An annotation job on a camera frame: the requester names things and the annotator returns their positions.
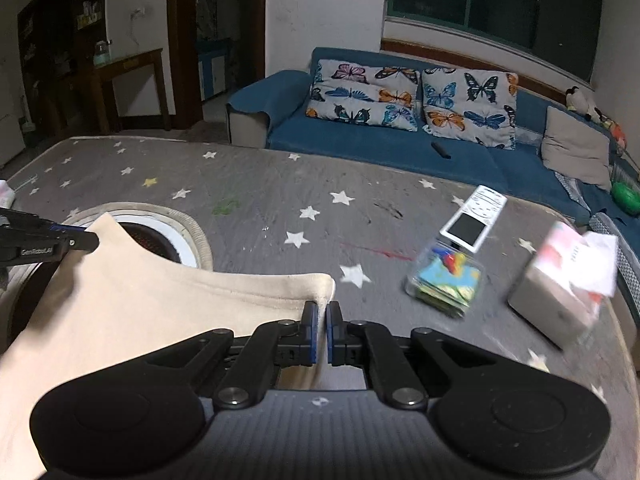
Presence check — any cream long-sleeve garment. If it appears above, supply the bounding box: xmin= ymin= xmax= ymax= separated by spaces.
xmin=1 ymin=214 xmax=335 ymax=479

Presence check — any clear box of colourful items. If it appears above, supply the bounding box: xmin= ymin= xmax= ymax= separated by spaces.
xmin=404 ymin=240 xmax=485 ymax=318

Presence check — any grey star-pattern table cover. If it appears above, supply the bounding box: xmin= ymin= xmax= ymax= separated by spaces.
xmin=1 ymin=136 xmax=639 ymax=479

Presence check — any white remote control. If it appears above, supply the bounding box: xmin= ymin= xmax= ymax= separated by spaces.
xmin=439 ymin=185 xmax=508 ymax=255

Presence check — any dark wooden side table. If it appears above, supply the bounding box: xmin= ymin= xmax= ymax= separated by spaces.
xmin=89 ymin=48 xmax=170 ymax=136

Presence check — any black remote on sofa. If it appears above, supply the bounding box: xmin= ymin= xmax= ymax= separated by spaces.
xmin=431 ymin=142 xmax=451 ymax=159

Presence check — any tissue box with pink pack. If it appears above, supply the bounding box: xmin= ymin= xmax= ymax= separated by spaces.
xmin=508 ymin=221 xmax=618 ymax=350

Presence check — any blue sectional sofa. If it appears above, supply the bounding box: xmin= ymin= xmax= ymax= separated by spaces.
xmin=224 ymin=46 xmax=640 ymax=321

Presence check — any left butterfly pillow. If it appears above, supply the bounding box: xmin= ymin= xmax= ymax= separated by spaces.
xmin=305 ymin=58 xmax=420 ymax=131

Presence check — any butterfly pillow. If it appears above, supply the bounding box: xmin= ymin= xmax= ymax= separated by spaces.
xmin=305 ymin=58 xmax=420 ymax=131
xmin=422 ymin=67 xmax=518 ymax=150

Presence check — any right butterfly pillow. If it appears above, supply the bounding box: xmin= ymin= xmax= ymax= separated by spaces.
xmin=422 ymin=67 xmax=518 ymax=150

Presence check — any grey plain cushion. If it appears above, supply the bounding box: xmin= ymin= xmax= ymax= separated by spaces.
xmin=540 ymin=106 xmax=612 ymax=192

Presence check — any green bowl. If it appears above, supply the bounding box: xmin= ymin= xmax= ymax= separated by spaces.
xmin=611 ymin=182 xmax=640 ymax=217

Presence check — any black and white plush toy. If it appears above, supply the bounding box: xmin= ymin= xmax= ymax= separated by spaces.
xmin=565 ymin=86 xmax=612 ymax=128

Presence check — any dark wooden door frame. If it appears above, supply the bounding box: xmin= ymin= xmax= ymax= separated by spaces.
xmin=167 ymin=0 xmax=266 ymax=129

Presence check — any dark window with green frame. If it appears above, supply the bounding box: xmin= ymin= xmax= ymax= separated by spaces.
xmin=387 ymin=0 xmax=602 ymax=81

